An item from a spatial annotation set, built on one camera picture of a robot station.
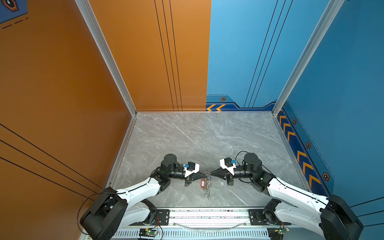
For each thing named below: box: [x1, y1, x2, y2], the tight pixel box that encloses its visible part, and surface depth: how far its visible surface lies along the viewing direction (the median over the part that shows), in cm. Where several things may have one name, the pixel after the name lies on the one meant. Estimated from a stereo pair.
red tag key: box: [200, 179, 205, 188], surface depth 85 cm
